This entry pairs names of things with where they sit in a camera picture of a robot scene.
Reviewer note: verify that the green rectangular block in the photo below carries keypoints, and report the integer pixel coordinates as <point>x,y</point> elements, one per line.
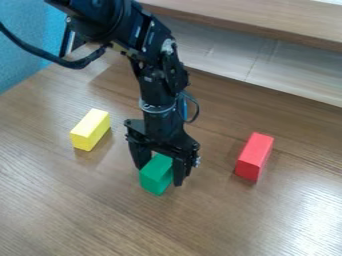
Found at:
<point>156,175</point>

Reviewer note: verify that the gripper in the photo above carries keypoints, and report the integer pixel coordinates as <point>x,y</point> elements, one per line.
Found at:
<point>162,128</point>

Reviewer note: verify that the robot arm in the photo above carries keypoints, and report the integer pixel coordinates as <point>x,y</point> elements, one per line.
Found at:
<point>133,30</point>

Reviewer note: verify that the yellow rectangular block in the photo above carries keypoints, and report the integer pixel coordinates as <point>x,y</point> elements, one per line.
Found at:
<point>90,129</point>

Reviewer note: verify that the red rectangular block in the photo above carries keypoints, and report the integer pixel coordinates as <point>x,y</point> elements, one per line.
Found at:
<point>254,156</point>

